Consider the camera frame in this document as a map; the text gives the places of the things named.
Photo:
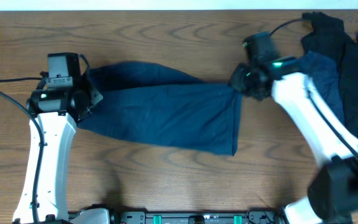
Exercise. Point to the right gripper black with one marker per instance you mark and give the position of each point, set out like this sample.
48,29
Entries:
239,79

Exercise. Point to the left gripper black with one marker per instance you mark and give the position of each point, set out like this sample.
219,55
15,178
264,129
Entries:
91,98

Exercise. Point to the navy blue shorts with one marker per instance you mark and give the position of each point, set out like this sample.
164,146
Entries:
153,104

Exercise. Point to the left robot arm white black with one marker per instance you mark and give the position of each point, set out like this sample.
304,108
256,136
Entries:
55,108

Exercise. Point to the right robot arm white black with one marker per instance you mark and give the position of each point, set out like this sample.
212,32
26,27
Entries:
333,194

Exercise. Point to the blue denim garment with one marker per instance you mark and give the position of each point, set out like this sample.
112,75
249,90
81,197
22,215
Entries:
323,71

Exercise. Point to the black garment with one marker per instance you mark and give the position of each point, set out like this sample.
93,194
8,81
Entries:
329,38

